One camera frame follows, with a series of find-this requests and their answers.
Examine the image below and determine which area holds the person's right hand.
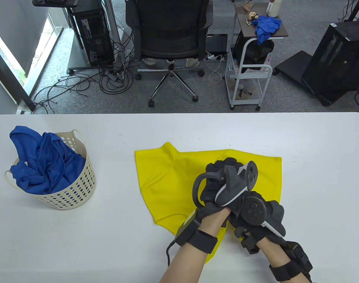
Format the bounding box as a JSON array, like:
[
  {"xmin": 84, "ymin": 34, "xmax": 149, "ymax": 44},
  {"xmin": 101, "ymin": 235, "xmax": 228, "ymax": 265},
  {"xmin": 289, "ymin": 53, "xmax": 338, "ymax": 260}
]
[{"xmin": 227, "ymin": 191, "xmax": 286, "ymax": 254}]

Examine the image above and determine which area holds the person's left hand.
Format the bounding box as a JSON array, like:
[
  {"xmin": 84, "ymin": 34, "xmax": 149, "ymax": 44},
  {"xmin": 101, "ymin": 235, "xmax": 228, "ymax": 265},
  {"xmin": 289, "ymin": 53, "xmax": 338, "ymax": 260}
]
[{"xmin": 194, "ymin": 158, "xmax": 248, "ymax": 222}]

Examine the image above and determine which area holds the yellow t-shirt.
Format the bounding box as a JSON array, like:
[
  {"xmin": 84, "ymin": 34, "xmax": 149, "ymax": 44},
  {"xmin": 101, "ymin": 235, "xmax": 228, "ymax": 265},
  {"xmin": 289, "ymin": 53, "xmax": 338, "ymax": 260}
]
[{"xmin": 134, "ymin": 142, "xmax": 283, "ymax": 264}]

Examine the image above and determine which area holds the blue mesh t-shirt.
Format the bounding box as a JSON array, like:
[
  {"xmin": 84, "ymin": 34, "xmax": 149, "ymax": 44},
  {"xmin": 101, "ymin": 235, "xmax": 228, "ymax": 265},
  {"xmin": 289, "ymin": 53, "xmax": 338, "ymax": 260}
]
[{"xmin": 38, "ymin": 132, "xmax": 87, "ymax": 193}]

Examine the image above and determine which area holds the person's right forearm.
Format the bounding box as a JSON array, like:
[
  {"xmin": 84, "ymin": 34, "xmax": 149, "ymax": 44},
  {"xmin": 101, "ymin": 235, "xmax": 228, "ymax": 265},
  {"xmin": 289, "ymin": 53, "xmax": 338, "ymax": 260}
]
[{"xmin": 255, "ymin": 234, "xmax": 295, "ymax": 283}]

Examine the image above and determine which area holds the person's left forearm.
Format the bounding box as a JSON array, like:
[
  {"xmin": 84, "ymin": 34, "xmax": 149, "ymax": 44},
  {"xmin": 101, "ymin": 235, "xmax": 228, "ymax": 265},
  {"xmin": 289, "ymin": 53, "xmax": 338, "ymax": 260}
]
[{"xmin": 159, "ymin": 208, "xmax": 230, "ymax": 283}]

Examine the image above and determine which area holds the white rolling cart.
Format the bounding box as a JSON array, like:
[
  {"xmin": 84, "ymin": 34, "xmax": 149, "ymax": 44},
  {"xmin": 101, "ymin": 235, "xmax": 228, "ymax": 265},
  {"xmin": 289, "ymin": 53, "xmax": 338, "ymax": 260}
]
[{"xmin": 225, "ymin": 6, "xmax": 274, "ymax": 112}]

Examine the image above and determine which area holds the black backpack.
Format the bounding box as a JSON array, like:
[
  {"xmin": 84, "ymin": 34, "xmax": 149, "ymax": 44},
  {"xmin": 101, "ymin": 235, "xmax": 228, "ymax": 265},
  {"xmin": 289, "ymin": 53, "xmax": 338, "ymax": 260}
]
[{"xmin": 235, "ymin": 31, "xmax": 275, "ymax": 71}]

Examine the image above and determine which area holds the black flat stand base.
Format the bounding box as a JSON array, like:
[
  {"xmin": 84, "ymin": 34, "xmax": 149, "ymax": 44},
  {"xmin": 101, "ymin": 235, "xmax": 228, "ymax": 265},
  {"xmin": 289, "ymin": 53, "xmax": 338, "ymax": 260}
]
[{"xmin": 272, "ymin": 50, "xmax": 312, "ymax": 87}]

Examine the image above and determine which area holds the black flat box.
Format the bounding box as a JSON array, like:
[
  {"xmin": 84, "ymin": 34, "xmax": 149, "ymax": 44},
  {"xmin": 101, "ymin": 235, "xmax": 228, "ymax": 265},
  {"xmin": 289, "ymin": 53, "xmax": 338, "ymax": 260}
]
[{"xmin": 205, "ymin": 33, "xmax": 229, "ymax": 54}]

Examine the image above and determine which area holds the brown cart top board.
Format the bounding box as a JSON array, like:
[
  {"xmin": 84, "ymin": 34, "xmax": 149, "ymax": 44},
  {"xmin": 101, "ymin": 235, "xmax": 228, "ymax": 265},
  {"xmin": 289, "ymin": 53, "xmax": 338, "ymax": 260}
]
[{"xmin": 234, "ymin": 3, "xmax": 289, "ymax": 39}]

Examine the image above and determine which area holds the crumpled blue cloth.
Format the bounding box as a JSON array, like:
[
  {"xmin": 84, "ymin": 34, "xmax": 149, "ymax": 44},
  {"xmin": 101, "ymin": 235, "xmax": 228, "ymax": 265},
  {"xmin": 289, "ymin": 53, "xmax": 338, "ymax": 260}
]
[{"xmin": 255, "ymin": 15, "xmax": 283, "ymax": 45}]

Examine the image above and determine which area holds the large black computer case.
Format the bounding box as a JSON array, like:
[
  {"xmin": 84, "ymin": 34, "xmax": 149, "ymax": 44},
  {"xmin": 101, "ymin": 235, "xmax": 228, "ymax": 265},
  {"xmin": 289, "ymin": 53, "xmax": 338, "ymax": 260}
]
[{"xmin": 302, "ymin": 20, "xmax": 359, "ymax": 106}]

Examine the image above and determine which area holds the black office chair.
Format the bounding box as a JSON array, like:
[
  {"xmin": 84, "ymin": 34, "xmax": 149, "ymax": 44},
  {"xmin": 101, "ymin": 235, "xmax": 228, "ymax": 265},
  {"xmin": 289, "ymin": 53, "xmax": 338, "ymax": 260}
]
[{"xmin": 125, "ymin": 0, "xmax": 214, "ymax": 108}]

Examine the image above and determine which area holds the cream perforated laundry basket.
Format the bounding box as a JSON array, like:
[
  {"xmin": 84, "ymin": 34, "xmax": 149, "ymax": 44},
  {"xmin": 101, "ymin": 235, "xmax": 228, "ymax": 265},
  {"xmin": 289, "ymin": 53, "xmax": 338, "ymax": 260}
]
[{"xmin": 4, "ymin": 130, "xmax": 96, "ymax": 210}]

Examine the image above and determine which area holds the small wicker basket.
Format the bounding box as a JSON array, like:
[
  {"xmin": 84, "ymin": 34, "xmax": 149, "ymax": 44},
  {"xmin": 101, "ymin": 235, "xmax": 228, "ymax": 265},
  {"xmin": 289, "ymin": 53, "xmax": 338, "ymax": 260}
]
[{"xmin": 235, "ymin": 0, "xmax": 254, "ymax": 11}]

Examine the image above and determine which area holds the white bottle with red label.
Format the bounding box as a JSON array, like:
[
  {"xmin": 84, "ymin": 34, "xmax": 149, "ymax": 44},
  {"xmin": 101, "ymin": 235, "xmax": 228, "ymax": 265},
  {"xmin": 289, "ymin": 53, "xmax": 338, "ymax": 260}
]
[{"xmin": 266, "ymin": 0, "xmax": 284, "ymax": 17}]

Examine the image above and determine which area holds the silver metal pole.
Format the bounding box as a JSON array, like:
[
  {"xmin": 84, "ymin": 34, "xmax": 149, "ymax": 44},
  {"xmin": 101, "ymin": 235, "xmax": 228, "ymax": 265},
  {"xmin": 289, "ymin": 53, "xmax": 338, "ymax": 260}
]
[{"xmin": 102, "ymin": 0, "xmax": 122, "ymax": 64}]

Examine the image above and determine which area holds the grey rolling stand base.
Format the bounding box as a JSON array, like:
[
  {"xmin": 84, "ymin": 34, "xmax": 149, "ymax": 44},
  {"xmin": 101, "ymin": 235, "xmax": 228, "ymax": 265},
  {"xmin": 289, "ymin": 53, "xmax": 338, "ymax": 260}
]
[{"xmin": 67, "ymin": 38, "xmax": 121, "ymax": 75}]

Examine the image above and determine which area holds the black computer tower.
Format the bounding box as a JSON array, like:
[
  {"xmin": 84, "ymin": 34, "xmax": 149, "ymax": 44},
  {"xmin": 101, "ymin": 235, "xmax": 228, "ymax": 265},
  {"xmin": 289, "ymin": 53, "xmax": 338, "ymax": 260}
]
[{"xmin": 68, "ymin": 0, "xmax": 115, "ymax": 67}]

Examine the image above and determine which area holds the black stand leg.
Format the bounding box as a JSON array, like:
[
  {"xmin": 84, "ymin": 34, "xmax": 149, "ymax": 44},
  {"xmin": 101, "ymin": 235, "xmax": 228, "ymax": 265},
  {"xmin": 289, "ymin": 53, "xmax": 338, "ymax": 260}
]
[{"xmin": 339, "ymin": 0, "xmax": 359, "ymax": 22}]

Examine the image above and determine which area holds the black stand shelf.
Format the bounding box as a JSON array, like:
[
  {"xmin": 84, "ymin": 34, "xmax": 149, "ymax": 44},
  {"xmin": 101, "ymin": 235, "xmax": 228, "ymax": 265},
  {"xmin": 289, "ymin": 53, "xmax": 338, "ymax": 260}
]
[{"xmin": 32, "ymin": 0, "xmax": 79, "ymax": 7}]

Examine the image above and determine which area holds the glass window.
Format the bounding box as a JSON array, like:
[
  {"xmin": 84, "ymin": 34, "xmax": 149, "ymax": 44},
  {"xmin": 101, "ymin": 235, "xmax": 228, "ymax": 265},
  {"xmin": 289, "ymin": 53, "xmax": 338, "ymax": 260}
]
[{"xmin": 0, "ymin": 13, "xmax": 63, "ymax": 114}]

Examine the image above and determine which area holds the black wrist camera strap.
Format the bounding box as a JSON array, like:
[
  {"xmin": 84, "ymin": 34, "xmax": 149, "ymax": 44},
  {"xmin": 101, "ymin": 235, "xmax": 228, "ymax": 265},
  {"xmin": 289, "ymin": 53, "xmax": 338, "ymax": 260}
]
[
  {"xmin": 269, "ymin": 241, "xmax": 313, "ymax": 283},
  {"xmin": 174, "ymin": 208, "xmax": 219, "ymax": 254}
]

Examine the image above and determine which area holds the white power strip with cable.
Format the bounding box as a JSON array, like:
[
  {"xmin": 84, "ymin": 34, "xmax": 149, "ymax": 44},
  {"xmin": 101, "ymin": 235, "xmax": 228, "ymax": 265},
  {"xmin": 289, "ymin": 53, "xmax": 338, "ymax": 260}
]
[{"xmin": 205, "ymin": 51, "xmax": 225, "ymax": 83}]

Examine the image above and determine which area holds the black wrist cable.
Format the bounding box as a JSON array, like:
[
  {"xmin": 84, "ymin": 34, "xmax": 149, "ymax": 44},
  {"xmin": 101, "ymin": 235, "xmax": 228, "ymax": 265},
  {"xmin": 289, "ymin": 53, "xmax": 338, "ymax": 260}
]
[{"xmin": 166, "ymin": 240, "xmax": 180, "ymax": 267}]

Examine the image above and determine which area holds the bundle of black floor cables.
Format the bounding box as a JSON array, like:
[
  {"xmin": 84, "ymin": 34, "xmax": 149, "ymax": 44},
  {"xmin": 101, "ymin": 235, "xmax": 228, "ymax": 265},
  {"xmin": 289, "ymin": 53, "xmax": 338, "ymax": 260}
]
[{"xmin": 31, "ymin": 41, "xmax": 136, "ymax": 114}]

